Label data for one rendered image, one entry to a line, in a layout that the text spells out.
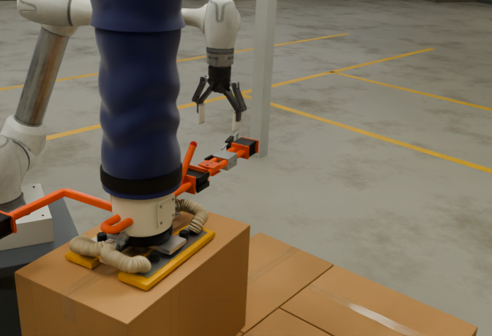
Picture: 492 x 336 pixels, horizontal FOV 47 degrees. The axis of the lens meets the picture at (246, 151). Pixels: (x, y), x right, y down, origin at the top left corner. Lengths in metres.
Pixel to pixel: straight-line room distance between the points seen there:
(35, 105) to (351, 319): 1.39
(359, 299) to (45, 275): 1.18
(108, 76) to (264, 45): 3.27
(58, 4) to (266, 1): 2.89
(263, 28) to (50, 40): 2.76
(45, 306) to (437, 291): 2.34
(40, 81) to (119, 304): 0.97
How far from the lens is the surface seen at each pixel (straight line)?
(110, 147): 1.54
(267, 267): 2.40
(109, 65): 1.47
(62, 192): 1.78
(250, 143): 2.10
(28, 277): 1.67
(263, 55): 4.70
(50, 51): 2.15
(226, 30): 1.81
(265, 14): 4.64
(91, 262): 1.65
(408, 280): 3.49
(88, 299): 1.55
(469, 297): 3.48
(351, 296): 2.30
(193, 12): 1.99
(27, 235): 2.19
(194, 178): 1.79
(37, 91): 2.21
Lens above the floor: 1.84
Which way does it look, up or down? 21 degrees down
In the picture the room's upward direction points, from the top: 3 degrees clockwise
